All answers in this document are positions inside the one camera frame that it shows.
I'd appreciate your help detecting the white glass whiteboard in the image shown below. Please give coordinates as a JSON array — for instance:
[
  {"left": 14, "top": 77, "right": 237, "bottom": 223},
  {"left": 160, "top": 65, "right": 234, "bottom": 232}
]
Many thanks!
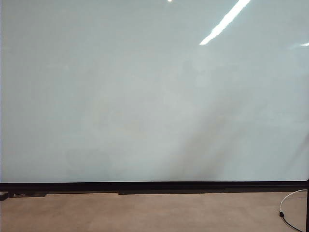
[{"left": 0, "top": 0, "right": 309, "bottom": 183}]

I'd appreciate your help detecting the black whiteboard frame rail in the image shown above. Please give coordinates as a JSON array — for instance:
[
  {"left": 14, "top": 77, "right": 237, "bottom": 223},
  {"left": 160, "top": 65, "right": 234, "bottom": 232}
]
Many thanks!
[{"left": 0, "top": 180, "right": 309, "bottom": 198}]

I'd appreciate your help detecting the white power cable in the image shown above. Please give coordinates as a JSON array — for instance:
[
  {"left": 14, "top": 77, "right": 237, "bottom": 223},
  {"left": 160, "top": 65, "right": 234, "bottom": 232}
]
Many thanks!
[{"left": 279, "top": 188, "right": 309, "bottom": 232}]

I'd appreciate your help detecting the black vertical stand post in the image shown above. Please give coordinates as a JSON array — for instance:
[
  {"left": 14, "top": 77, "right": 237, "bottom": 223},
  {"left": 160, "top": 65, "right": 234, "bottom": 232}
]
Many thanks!
[{"left": 306, "top": 178, "right": 309, "bottom": 232}]

